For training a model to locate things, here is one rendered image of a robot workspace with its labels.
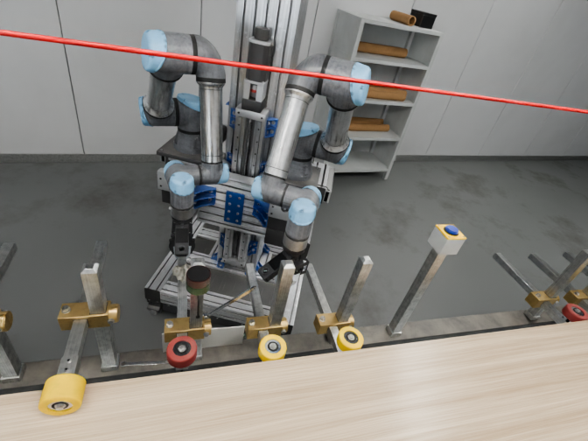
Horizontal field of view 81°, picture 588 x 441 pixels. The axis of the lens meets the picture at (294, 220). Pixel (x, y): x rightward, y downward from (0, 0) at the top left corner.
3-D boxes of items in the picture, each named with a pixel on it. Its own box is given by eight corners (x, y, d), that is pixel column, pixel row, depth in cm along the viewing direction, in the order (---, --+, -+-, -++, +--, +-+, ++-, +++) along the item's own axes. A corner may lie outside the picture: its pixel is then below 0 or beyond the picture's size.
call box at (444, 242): (425, 242, 114) (436, 224, 110) (443, 241, 116) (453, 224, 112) (437, 257, 109) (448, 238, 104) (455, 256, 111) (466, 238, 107)
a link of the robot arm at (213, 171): (222, 38, 116) (222, 178, 136) (188, 34, 111) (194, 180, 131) (233, 38, 107) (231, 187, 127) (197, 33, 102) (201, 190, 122)
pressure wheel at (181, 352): (167, 359, 102) (166, 335, 96) (196, 355, 105) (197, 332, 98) (166, 385, 96) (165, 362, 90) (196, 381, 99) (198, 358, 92)
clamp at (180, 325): (164, 328, 108) (164, 318, 105) (209, 325, 112) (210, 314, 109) (164, 345, 103) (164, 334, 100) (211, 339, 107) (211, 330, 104)
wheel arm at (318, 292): (303, 269, 146) (304, 262, 143) (310, 269, 147) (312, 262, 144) (338, 366, 113) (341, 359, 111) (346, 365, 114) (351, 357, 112)
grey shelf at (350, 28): (303, 161, 404) (338, 8, 314) (367, 161, 439) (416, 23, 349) (318, 181, 372) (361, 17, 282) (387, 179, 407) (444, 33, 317)
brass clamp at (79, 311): (66, 313, 94) (62, 301, 92) (121, 309, 99) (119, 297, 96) (59, 332, 90) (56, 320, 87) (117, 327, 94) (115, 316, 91)
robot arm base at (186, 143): (182, 136, 166) (181, 116, 160) (212, 144, 165) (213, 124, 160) (167, 149, 153) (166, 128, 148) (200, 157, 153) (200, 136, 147)
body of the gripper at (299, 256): (306, 275, 115) (314, 248, 108) (284, 283, 110) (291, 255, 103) (293, 260, 120) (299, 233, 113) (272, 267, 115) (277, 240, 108)
